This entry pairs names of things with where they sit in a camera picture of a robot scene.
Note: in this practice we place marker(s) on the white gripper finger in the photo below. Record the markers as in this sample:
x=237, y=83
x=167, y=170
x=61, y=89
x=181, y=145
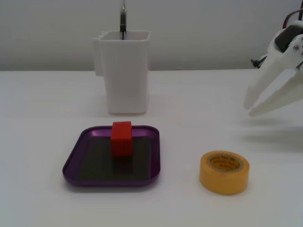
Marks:
x=267, y=75
x=288, y=89

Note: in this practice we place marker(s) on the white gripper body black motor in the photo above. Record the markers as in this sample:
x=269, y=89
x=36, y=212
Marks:
x=281, y=56

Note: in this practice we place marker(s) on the red cube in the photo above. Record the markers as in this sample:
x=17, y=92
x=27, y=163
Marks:
x=121, y=139

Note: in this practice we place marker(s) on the yellow masking tape roll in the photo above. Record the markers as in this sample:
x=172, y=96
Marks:
x=223, y=179

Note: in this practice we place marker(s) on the white plastic pen holder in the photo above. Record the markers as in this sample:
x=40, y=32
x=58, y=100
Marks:
x=125, y=78

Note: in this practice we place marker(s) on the black clear ballpoint pen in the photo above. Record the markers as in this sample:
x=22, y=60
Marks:
x=123, y=21

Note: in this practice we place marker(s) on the purple metal tray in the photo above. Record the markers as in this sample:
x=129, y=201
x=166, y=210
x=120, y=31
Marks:
x=94, y=163

